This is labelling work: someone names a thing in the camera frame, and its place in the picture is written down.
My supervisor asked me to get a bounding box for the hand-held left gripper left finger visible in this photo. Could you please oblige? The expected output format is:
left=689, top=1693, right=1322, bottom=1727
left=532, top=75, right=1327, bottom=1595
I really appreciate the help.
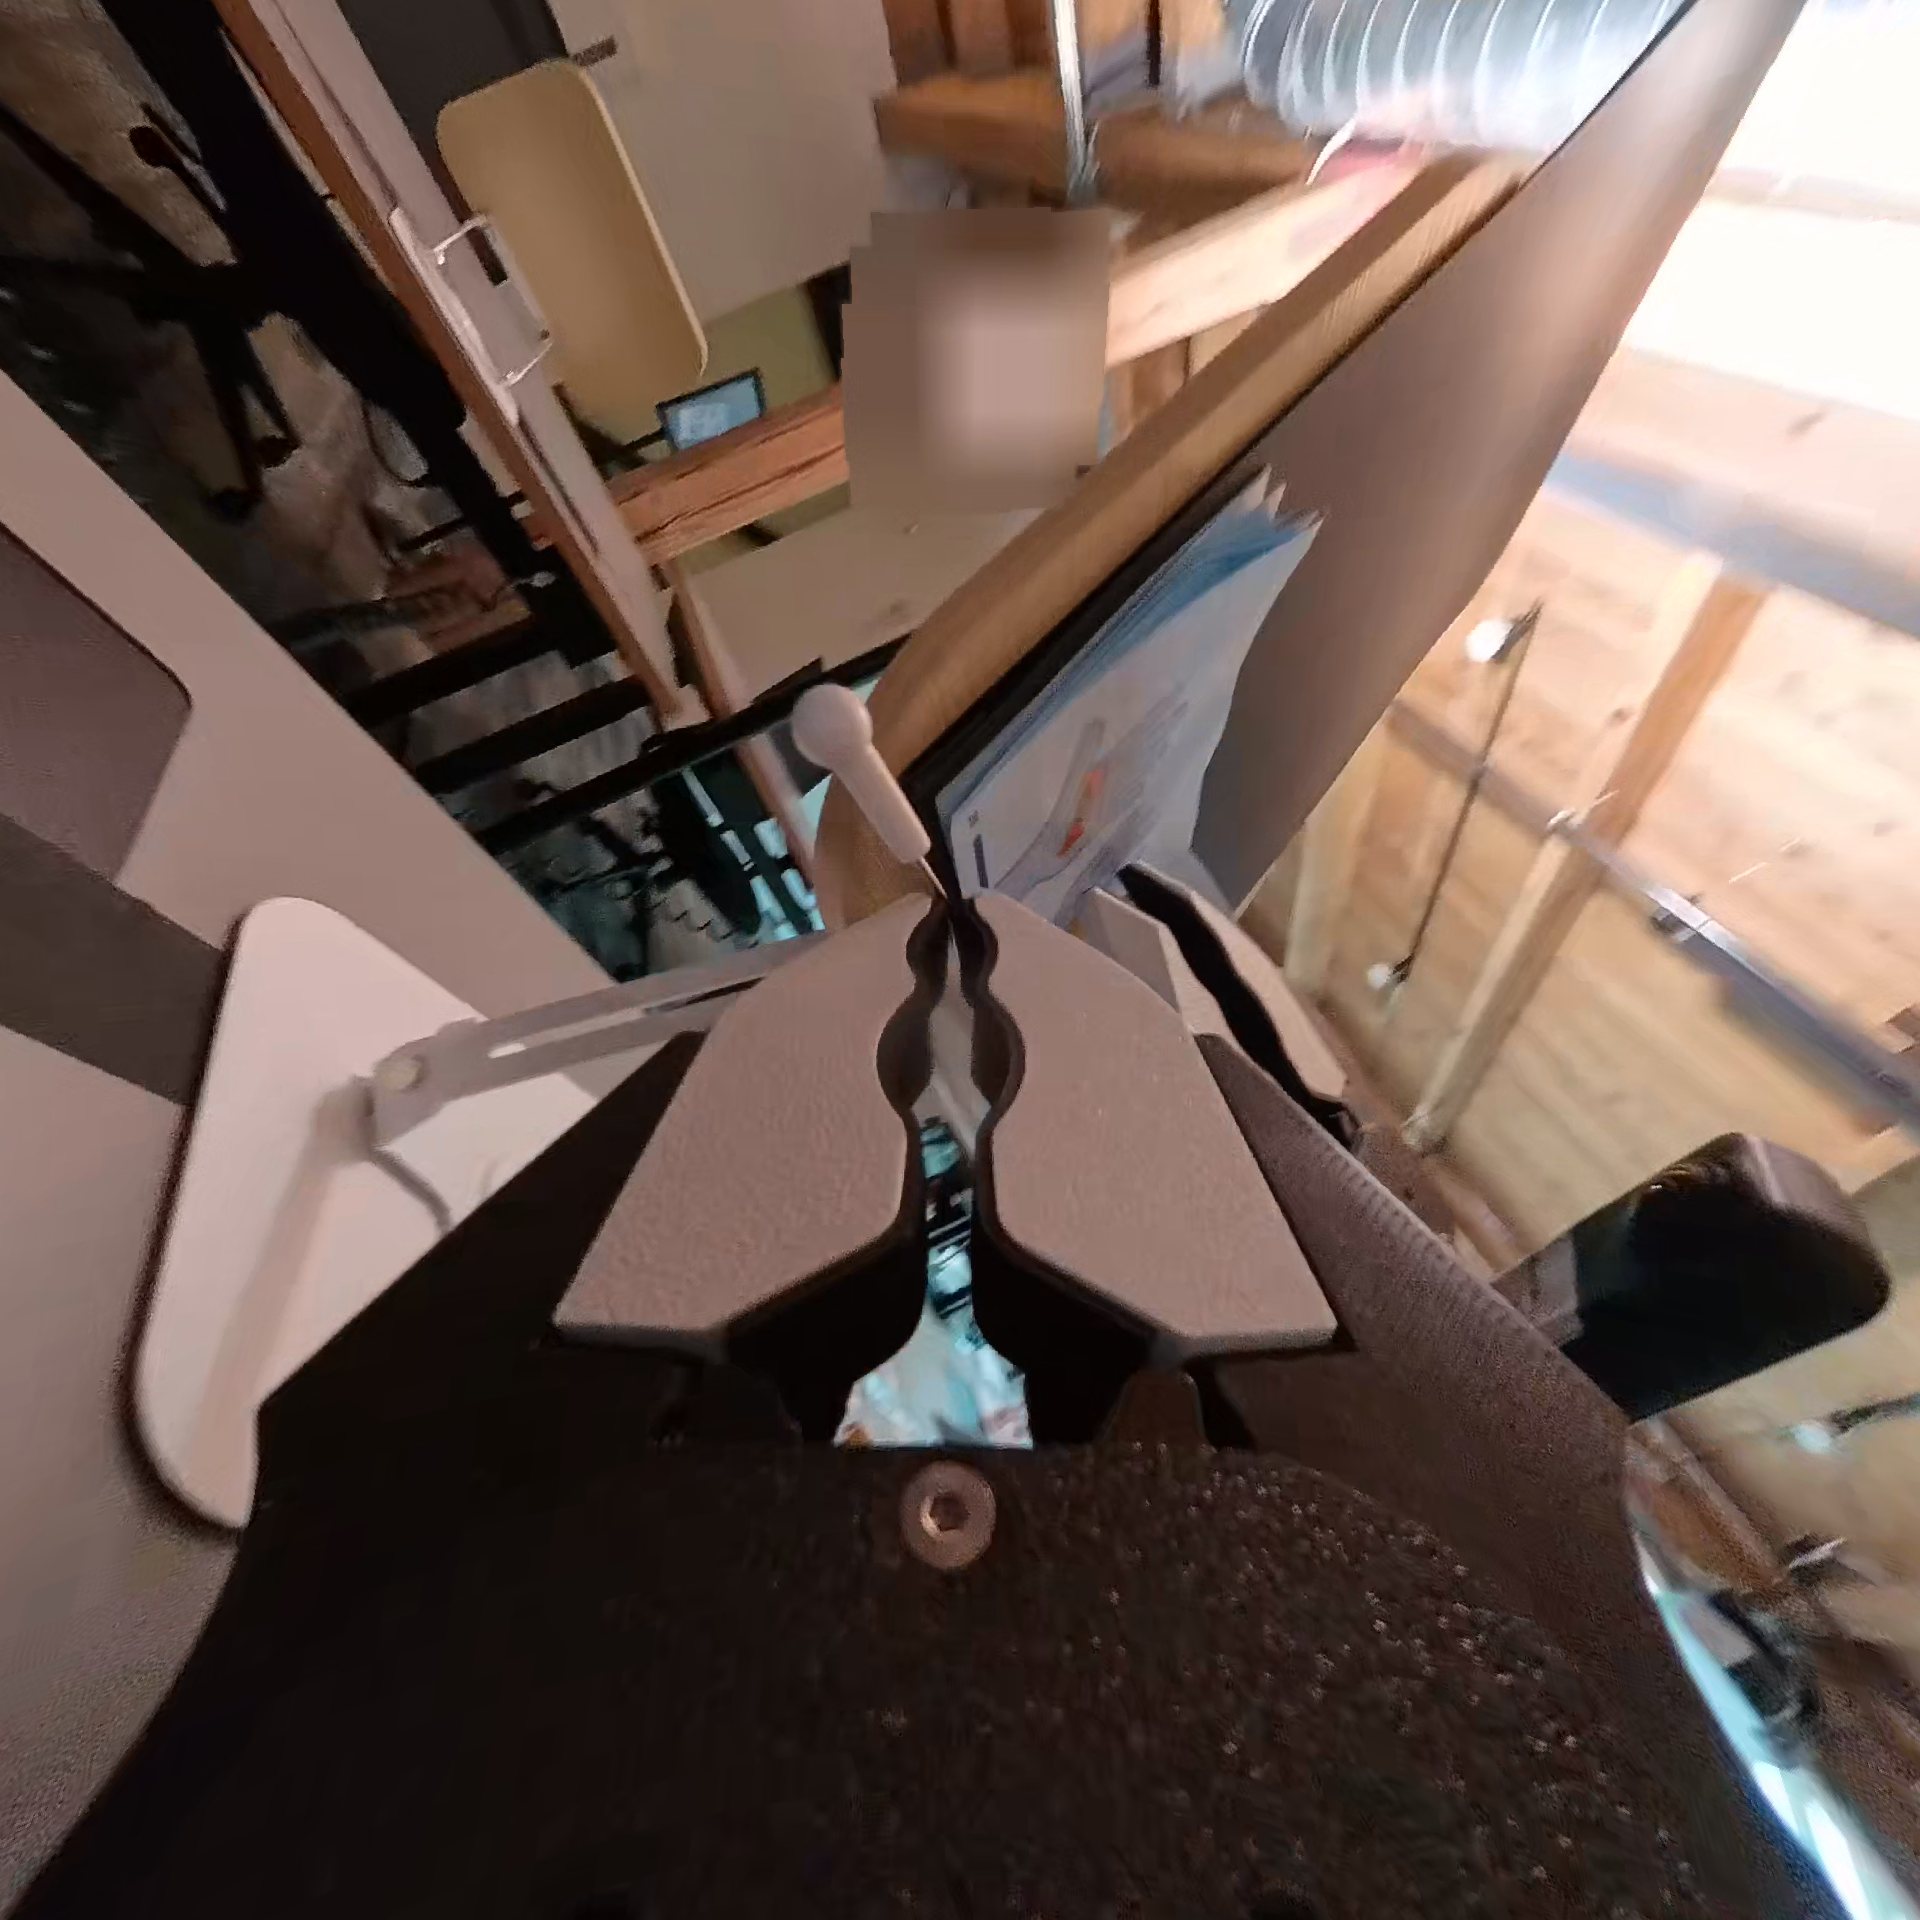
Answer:
left=556, top=892, right=959, bottom=1389

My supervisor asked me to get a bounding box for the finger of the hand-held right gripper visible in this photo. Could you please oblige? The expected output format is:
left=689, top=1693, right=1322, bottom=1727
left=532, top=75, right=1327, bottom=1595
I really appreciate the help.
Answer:
left=1080, top=867, right=1363, bottom=1143

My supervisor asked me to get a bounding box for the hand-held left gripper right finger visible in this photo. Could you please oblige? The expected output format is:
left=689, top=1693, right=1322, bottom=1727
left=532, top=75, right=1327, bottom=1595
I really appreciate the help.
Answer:
left=959, top=892, right=1339, bottom=1389

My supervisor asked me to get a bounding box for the instruction booklet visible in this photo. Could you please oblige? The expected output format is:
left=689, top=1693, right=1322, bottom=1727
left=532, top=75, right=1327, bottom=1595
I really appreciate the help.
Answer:
left=939, top=475, right=1327, bottom=922

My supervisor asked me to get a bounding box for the white book stand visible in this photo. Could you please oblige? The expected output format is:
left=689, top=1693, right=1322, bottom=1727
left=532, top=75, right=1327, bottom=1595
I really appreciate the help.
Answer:
left=134, top=683, right=966, bottom=1535

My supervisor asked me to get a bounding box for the beige rounded panel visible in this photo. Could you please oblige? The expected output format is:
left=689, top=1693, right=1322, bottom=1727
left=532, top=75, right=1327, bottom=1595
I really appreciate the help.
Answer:
left=435, top=61, right=716, bottom=451

